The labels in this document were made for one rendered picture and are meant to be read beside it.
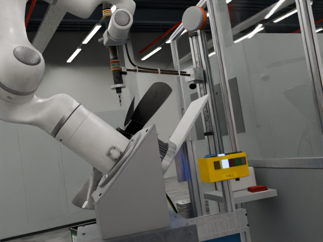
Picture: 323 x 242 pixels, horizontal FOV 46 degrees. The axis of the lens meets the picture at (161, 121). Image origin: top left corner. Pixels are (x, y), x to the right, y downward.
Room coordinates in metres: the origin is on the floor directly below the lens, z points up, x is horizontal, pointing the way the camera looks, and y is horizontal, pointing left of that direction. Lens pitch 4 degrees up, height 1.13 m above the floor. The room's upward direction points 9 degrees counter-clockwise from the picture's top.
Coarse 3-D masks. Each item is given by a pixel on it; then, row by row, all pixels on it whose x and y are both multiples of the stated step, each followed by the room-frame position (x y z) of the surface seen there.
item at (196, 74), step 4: (192, 68) 2.17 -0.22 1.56; (196, 68) 2.18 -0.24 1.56; (200, 68) 2.24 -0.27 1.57; (188, 72) 2.19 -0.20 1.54; (192, 72) 2.17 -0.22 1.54; (196, 72) 2.18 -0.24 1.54; (200, 72) 2.21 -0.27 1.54; (188, 76) 2.19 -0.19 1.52; (192, 76) 2.17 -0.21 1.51; (196, 76) 2.17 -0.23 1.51; (200, 76) 2.21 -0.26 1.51; (188, 80) 2.19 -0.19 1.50; (192, 80) 2.18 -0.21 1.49; (196, 80) 2.20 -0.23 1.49; (200, 80) 2.22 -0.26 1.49
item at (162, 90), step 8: (152, 88) 1.70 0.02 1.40; (160, 88) 1.76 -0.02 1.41; (168, 88) 1.82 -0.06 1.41; (144, 96) 1.71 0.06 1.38; (152, 96) 1.76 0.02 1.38; (160, 96) 1.81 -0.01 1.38; (168, 96) 1.86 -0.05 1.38; (144, 104) 1.76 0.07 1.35; (152, 104) 1.81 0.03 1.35; (160, 104) 1.85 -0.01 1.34; (136, 112) 1.77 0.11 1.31; (144, 112) 1.81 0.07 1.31; (152, 112) 1.84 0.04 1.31; (136, 120) 1.81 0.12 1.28; (144, 120) 1.84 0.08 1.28
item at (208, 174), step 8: (200, 160) 1.47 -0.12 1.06; (208, 160) 1.40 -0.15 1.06; (216, 160) 1.41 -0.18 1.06; (200, 168) 1.48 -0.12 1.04; (208, 168) 1.41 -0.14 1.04; (224, 168) 1.42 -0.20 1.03; (232, 168) 1.43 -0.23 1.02; (240, 168) 1.44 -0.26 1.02; (200, 176) 1.49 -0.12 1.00; (208, 176) 1.41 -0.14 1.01; (216, 176) 1.41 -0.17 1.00; (224, 176) 1.42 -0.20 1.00; (232, 176) 1.43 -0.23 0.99; (240, 176) 1.43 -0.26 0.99
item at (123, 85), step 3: (123, 69) 1.76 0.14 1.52; (120, 72) 1.76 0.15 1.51; (123, 72) 1.75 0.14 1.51; (126, 72) 1.77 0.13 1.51; (123, 75) 1.76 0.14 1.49; (123, 78) 1.75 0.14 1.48; (123, 81) 1.75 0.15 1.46; (117, 84) 1.71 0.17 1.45; (120, 84) 1.71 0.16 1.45; (123, 84) 1.72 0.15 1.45; (111, 87) 1.73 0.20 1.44; (114, 87) 1.72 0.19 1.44; (123, 87) 1.75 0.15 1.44
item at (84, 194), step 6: (96, 174) 1.76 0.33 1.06; (90, 180) 1.76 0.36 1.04; (96, 180) 1.74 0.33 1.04; (84, 186) 1.76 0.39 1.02; (90, 186) 1.73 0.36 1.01; (96, 186) 1.72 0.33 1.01; (78, 192) 1.76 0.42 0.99; (84, 192) 1.73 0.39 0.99; (90, 192) 1.71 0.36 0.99; (78, 198) 1.73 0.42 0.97; (84, 198) 1.71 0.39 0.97; (90, 198) 1.69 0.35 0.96; (78, 204) 1.71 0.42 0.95; (90, 204) 1.66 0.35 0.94
